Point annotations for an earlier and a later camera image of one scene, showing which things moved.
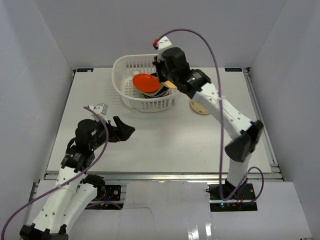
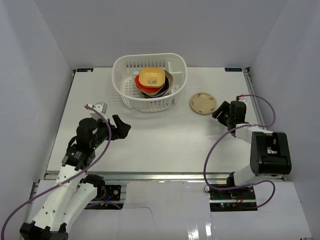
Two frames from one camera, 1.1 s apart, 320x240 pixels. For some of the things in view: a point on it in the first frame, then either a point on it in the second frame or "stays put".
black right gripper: (159, 62) -> (224, 107)
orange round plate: (146, 83) stays put
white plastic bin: (124, 69) stays put
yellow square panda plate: (169, 84) -> (152, 77)
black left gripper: (114, 130) stays put
